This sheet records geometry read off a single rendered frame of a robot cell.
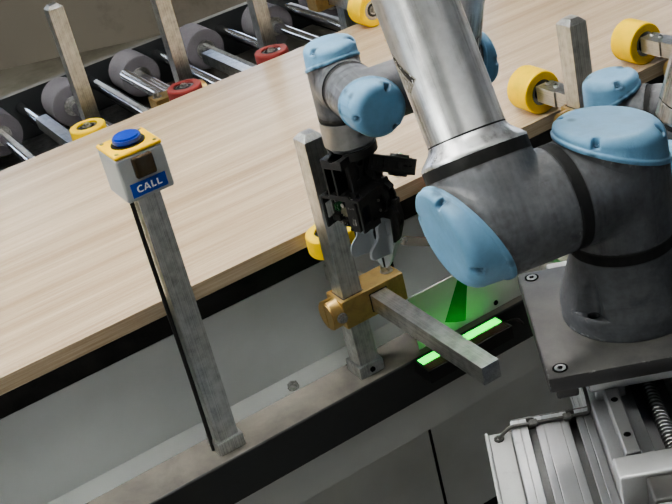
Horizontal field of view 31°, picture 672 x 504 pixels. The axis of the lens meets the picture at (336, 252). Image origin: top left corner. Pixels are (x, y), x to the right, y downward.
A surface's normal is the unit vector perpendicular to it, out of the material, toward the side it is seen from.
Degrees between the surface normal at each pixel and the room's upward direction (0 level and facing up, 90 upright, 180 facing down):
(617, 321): 72
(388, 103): 90
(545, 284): 0
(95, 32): 90
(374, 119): 90
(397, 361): 0
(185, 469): 0
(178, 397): 90
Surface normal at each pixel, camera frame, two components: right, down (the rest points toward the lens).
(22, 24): 0.01, 0.48
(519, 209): 0.20, -0.08
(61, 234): -0.22, -0.85
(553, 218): 0.29, 0.17
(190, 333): 0.51, 0.32
